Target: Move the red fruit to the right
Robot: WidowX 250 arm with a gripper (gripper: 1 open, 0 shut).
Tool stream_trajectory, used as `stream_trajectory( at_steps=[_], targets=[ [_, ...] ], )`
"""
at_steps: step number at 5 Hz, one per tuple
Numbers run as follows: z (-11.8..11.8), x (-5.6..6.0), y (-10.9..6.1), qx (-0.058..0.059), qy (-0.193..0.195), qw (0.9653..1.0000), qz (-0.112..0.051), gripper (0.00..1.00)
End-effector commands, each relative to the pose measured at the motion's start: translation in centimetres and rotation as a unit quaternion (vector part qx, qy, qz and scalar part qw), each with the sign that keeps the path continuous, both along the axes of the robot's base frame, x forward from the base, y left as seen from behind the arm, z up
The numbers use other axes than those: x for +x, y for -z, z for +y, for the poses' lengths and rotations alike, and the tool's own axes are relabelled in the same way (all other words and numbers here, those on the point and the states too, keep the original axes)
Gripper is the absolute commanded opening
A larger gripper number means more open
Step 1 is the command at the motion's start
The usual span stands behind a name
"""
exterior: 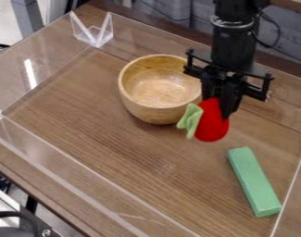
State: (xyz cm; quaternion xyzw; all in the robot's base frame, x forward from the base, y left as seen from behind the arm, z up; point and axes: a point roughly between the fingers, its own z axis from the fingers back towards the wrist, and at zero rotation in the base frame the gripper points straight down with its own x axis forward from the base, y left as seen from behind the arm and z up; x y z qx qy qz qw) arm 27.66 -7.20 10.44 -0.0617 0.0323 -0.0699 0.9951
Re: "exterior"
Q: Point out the clear acrylic corner bracket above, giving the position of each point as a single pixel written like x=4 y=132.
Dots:
x=92 y=35

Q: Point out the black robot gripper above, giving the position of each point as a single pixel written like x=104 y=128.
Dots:
x=227 y=69

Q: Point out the light wooden bowl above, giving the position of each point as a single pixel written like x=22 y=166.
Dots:
x=156 y=89

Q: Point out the green rectangular block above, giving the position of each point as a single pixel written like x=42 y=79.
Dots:
x=255 y=182

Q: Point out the grey post behind table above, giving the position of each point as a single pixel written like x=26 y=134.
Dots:
x=29 y=16

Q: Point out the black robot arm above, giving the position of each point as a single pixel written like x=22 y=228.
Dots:
x=239 y=14

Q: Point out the red felt fruit green leaf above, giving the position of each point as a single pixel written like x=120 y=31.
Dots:
x=203 y=121

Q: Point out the clear acrylic enclosure wall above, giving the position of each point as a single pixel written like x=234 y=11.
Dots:
x=117 y=176

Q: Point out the black equipment under table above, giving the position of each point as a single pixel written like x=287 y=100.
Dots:
x=20 y=221

